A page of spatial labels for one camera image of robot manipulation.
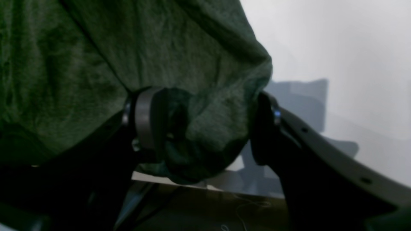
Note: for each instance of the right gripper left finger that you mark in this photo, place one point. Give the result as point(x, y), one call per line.
point(145, 116)

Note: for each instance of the dark green t-shirt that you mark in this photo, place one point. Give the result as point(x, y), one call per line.
point(67, 66)

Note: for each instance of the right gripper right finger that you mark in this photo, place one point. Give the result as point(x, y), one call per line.
point(266, 127)

